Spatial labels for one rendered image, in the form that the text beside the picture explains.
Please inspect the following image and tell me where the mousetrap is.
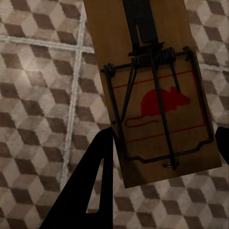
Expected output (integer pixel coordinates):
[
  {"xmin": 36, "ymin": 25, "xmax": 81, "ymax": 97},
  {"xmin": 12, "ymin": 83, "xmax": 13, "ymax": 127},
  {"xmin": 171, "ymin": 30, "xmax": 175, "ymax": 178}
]
[{"xmin": 83, "ymin": 0, "xmax": 222, "ymax": 189}]

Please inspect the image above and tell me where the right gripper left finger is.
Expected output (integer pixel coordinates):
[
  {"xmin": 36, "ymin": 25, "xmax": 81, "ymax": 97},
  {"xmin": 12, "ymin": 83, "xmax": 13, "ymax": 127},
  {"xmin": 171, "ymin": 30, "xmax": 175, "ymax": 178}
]
[{"xmin": 39, "ymin": 127, "xmax": 114, "ymax": 229}]

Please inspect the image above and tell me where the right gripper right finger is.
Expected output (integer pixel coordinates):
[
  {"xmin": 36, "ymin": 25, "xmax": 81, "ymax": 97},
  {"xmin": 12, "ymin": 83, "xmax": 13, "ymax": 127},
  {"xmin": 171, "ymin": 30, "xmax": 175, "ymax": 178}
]
[{"xmin": 215, "ymin": 127, "xmax": 229, "ymax": 165}]

